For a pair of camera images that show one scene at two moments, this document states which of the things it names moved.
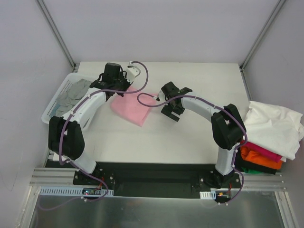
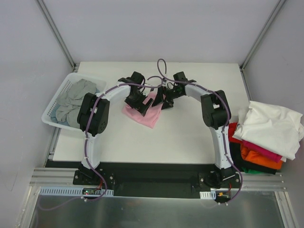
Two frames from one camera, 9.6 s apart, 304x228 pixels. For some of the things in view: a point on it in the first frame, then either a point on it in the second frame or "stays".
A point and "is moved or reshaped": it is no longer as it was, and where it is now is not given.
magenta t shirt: (252, 147) stays
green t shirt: (251, 171) stays
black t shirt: (241, 162) stays
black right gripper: (172, 110) to (165, 99)
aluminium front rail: (44, 176) stays
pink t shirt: (128, 106) is moved or reshaped
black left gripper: (121, 88) to (141, 106)
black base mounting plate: (159, 180) stays
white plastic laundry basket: (67, 83) stays
